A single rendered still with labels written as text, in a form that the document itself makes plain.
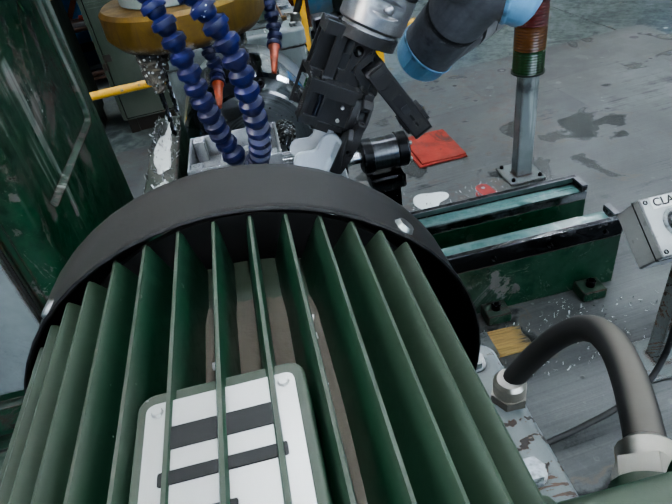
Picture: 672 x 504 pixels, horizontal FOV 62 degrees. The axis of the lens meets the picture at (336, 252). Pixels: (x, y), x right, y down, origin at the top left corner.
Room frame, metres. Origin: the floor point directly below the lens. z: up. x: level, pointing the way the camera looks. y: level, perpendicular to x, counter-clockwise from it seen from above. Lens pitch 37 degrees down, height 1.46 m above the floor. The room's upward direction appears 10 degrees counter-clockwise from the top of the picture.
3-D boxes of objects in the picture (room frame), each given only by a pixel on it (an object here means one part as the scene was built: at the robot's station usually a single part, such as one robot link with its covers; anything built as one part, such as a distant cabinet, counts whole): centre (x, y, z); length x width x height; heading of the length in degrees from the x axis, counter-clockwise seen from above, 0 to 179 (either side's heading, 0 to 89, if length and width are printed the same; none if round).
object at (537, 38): (1.03, -0.43, 1.10); 0.06 x 0.06 x 0.04
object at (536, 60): (1.03, -0.43, 1.05); 0.06 x 0.06 x 0.04
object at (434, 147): (1.21, -0.28, 0.80); 0.15 x 0.12 x 0.01; 7
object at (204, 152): (0.68, 0.11, 1.11); 0.12 x 0.11 x 0.07; 94
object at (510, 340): (0.56, -0.16, 0.80); 0.21 x 0.05 x 0.01; 95
